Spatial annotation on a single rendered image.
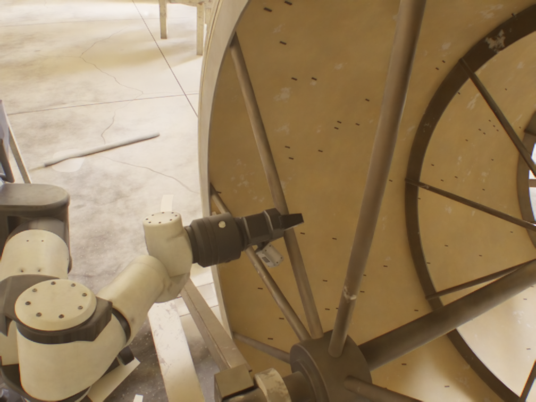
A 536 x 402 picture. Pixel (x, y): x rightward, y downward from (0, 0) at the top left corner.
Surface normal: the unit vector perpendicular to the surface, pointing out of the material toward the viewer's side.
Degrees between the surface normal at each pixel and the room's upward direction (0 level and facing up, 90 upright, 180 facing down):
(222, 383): 0
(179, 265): 65
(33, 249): 22
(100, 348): 82
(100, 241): 0
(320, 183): 74
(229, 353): 35
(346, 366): 13
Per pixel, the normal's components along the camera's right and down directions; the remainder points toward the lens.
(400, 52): -0.52, 0.44
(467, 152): 0.42, 0.41
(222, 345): -0.15, -0.98
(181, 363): 0.11, -0.75
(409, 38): -0.16, 0.51
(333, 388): 0.31, -0.31
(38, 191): 0.20, -0.91
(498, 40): -0.91, 0.19
